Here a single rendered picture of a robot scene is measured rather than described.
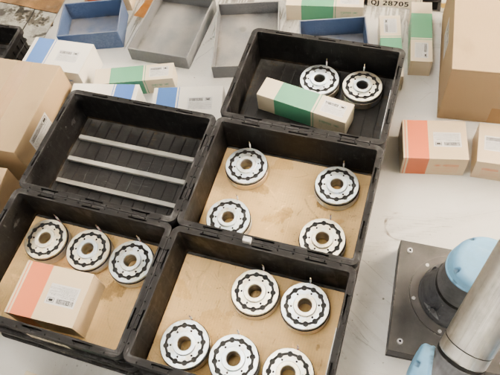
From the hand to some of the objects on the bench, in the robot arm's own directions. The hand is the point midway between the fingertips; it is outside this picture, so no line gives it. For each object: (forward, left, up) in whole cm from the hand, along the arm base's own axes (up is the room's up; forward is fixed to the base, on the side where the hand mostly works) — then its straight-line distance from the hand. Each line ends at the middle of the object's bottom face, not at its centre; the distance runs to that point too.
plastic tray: (+92, -119, -16) cm, 151 cm away
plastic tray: (+67, -117, -15) cm, 136 cm away
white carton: (+102, -82, -16) cm, 132 cm away
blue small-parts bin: (+118, -116, -18) cm, 167 cm away
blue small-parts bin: (+40, -116, -13) cm, 124 cm away
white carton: (+122, -97, -17) cm, 157 cm away
